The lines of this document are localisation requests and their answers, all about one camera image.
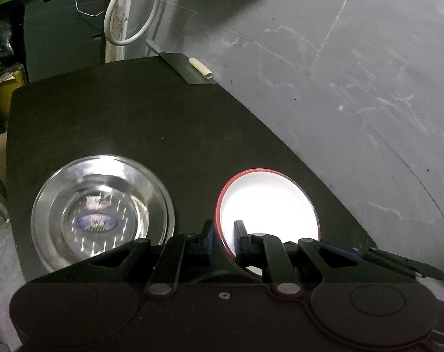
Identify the white hose loop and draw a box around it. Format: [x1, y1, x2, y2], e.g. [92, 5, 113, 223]
[103, 0, 162, 47]

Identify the large steel plate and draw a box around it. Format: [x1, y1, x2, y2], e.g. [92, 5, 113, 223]
[34, 160, 176, 272]

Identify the white ceramic bowl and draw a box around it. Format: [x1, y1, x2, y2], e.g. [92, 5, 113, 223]
[214, 168, 320, 281]

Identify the black cleaver knife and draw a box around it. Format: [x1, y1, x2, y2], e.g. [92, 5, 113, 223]
[146, 39, 216, 85]

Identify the grey cabinet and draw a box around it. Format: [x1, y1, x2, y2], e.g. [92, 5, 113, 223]
[24, 0, 105, 83]

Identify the steel plate with sticker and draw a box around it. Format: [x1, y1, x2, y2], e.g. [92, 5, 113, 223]
[31, 154, 172, 273]

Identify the yellow bucket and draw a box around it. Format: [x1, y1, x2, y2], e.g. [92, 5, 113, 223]
[0, 63, 27, 120]

